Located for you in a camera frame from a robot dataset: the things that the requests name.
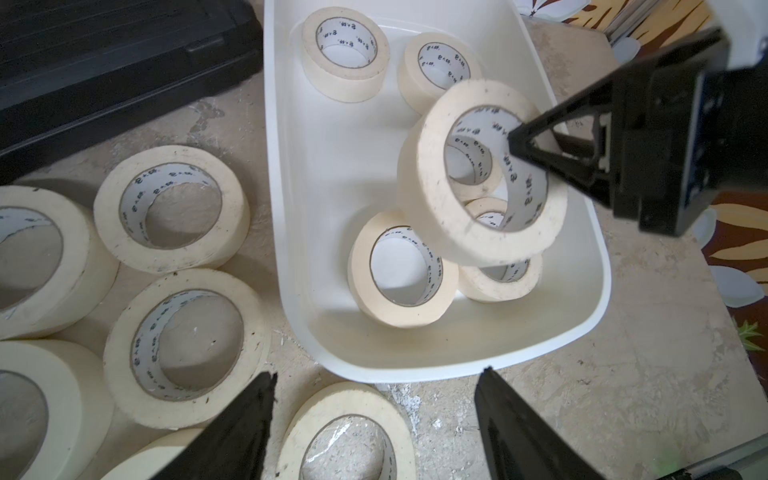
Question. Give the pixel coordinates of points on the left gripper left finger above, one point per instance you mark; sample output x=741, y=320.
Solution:
x=234, y=445

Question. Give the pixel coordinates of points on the black plastic tool case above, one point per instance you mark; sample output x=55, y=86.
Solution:
x=76, y=73

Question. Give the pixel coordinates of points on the white plastic storage tray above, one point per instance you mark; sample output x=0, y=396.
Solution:
x=332, y=166

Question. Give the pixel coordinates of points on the masking tape roll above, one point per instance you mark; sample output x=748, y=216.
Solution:
x=172, y=208
x=54, y=267
x=347, y=430
x=184, y=347
x=148, y=461
x=432, y=63
x=56, y=409
x=345, y=54
x=485, y=111
x=396, y=278
x=500, y=283

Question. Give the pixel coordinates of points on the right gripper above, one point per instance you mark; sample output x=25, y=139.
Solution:
x=693, y=127

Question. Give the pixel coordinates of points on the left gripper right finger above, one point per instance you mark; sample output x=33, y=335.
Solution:
x=518, y=443

